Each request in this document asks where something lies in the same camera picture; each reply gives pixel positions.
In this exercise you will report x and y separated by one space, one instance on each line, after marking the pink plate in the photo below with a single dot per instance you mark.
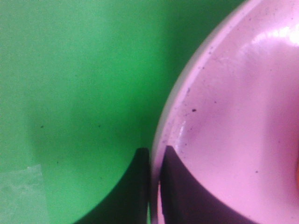
232 116

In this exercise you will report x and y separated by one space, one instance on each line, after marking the green table cloth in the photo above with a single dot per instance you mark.
82 86

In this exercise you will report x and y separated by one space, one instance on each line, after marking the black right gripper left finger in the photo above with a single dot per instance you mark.
127 203

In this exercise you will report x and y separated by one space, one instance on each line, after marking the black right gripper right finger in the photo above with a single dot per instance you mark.
186 201

